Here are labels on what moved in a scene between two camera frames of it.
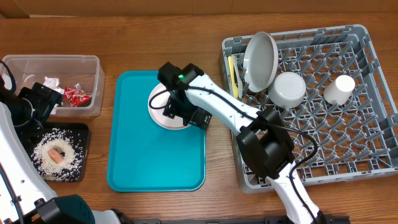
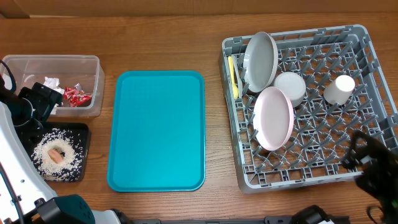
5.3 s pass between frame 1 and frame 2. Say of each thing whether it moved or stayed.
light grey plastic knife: stayed
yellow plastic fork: stayed
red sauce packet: stayed
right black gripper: moved
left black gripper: stayed
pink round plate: moved
